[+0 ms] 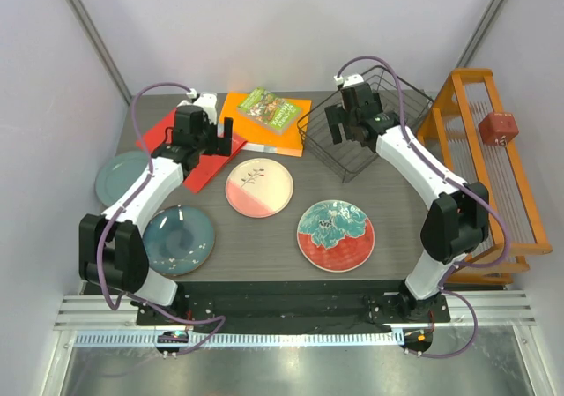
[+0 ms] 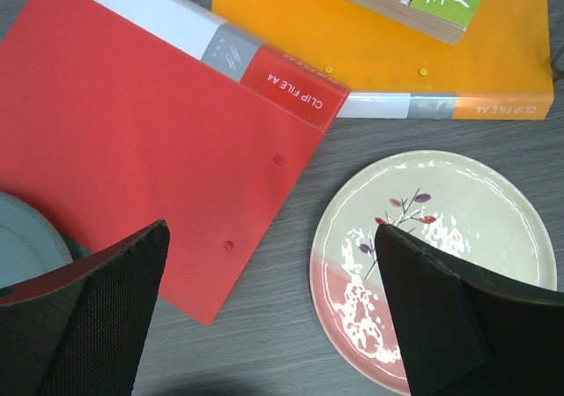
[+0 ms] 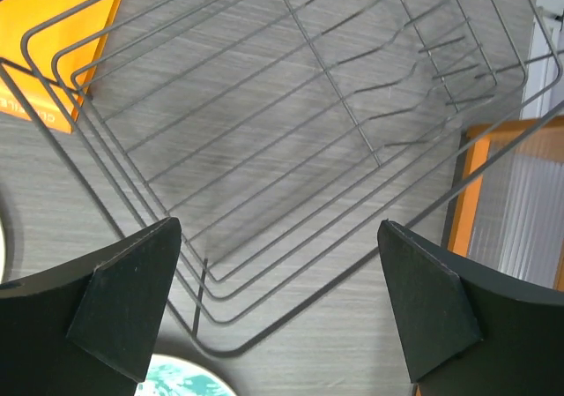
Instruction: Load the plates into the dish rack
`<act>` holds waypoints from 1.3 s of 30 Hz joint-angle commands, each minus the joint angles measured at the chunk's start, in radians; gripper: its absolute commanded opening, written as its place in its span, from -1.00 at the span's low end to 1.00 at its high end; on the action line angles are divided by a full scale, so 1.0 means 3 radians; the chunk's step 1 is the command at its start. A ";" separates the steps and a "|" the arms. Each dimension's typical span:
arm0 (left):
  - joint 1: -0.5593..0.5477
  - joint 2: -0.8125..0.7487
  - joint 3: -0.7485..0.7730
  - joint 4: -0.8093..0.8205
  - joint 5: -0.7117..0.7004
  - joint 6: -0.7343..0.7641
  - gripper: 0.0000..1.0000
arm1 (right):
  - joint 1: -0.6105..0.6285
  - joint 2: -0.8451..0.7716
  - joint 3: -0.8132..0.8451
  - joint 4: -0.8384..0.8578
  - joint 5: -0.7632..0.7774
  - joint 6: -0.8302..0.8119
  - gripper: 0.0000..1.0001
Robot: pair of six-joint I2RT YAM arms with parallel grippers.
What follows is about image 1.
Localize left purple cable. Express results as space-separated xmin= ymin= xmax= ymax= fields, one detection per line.
xmin=95 ymin=81 xmax=226 ymax=356

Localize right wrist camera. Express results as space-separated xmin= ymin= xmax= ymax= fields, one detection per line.
xmin=333 ymin=74 xmax=365 ymax=91

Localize red folder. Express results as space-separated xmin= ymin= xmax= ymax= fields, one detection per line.
xmin=143 ymin=109 xmax=247 ymax=193

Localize purple cable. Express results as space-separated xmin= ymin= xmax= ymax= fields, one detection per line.
xmin=95 ymin=81 xmax=226 ymax=356
xmin=335 ymin=55 xmax=513 ymax=359

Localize pink and cream plate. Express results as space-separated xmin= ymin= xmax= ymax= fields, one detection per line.
xmin=225 ymin=158 xmax=293 ymax=219

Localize red and teal floral plate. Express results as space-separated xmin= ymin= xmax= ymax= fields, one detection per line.
xmin=297 ymin=200 xmax=375 ymax=273

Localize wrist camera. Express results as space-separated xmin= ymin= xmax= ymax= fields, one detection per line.
xmin=333 ymin=74 xmax=365 ymax=91
xmin=177 ymin=89 xmax=218 ymax=123

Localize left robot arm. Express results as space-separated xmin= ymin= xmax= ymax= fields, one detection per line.
xmin=78 ymin=105 xmax=234 ymax=325

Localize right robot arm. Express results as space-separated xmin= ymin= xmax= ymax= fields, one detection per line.
xmin=324 ymin=74 xmax=489 ymax=321

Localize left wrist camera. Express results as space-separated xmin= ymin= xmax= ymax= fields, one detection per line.
xmin=177 ymin=89 xmax=218 ymax=123

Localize black wire dish rack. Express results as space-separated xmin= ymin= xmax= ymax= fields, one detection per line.
xmin=296 ymin=65 xmax=433 ymax=183

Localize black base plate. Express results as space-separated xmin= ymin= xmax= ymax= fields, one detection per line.
xmin=164 ymin=280 xmax=450 ymax=330

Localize plain grey-green plate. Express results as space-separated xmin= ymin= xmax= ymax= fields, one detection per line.
xmin=95 ymin=151 xmax=148 ymax=207

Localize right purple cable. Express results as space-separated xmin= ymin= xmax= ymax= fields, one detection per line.
xmin=335 ymin=55 xmax=513 ymax=359

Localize orange folder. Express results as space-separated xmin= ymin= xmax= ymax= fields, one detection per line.
xmin=219 ymin=93 xmax=312 ymax=157

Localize green paperback book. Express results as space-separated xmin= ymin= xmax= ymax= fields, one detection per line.
xmin=237 ymin=87 xmax=302 ymax=135

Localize aluminium rail frame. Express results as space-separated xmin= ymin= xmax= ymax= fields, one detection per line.
xmin=41 ymin=289 xmax=556 ymax=395

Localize orange wooden rack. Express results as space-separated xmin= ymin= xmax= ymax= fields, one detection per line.
xmin=417 ymin=68 xmax=553 ymax=285

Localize red cube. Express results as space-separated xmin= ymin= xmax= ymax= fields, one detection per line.
xmin=479 ymin=112 xmax=519 ymax=146

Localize dark blue glazed plate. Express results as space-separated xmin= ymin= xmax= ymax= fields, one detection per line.
xmin=143 ymin=205 xmax=216 ymax=277

